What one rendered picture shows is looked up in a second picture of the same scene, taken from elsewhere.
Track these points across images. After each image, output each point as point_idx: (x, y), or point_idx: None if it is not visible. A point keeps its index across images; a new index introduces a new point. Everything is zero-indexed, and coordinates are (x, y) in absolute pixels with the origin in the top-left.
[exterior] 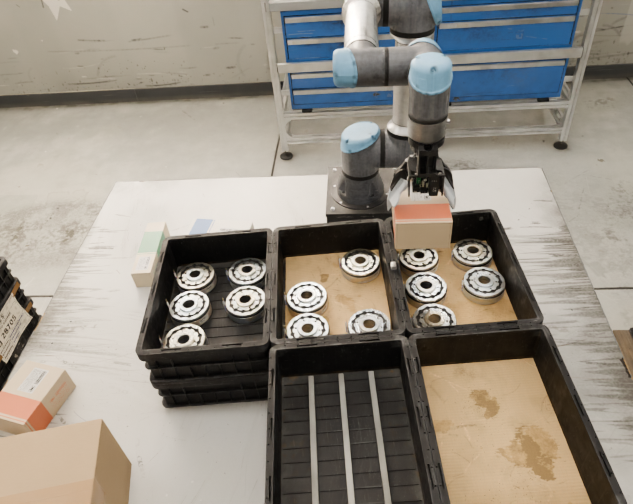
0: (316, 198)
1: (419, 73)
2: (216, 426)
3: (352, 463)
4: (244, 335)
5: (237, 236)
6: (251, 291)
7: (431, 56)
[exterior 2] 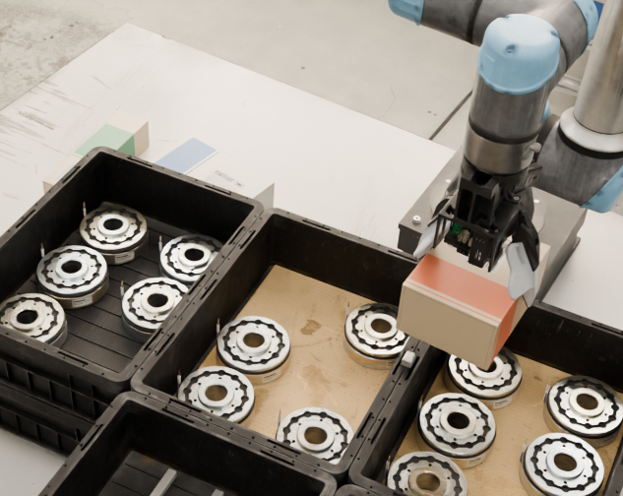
0: (422, 190)
1: (488, 46)
2: (16, 477)
3: None
4: (124, 357)
5: (206, 194)
6: (176, 292)
7: (529, 25)
